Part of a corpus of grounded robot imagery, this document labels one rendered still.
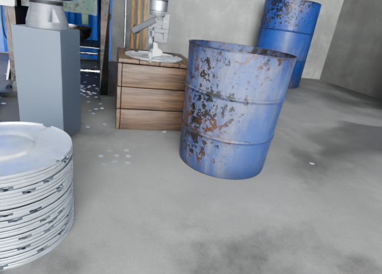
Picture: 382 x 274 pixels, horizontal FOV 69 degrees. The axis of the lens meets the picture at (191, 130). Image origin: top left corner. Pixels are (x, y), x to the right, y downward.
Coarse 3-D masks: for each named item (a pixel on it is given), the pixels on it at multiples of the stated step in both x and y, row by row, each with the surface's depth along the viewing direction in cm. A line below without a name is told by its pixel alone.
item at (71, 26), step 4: (72, 24) 198; (76, 24) 198; (72, 28) 171; (76, 28) 172; (80, 28) 174; (84, 28) 176; (88, 28) 195; (92, 28) 188; (80, 32) 176; (84, 32) 178; (88, 32) 182; (80, 36) 177; (84, 36) 180; (88, 36) 185; (80, 40) 182; (84, 40) 187
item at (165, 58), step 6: (126, 54) 136; (132, 54) 142; (138, 54) 144; (144, 54) 143; (162, 54) 157; (156, 60) 130; (162, 60) 136; (168, 60) 138; (174, 60) 141; (180, 60) 140
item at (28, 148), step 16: (0, 128) 72; (16, 128) 74; (32, 128) 75; (48, 128) 76; (0, 144) 64; (16, 144) 65; (32, 144) 66; (48, 144) 68; (64, 144) 69; (0, 160) 59; (16, 160) 60; (32, 160) 60; (0, 176) 54; (16, 176) 54
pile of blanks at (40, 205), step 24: (72, 144) 70; (48, 168) 59; (72, 168) 71; (0, 192) 55; (24, 192) 57; (48, 192) 61; (72, 192) 73; (0, 216) 56; (24, 216) 59; (48, 216) 64; (72, 216) 74; (0, 240) 57; (24, 240) 60; (48, 240) 66; (0, 264) 59
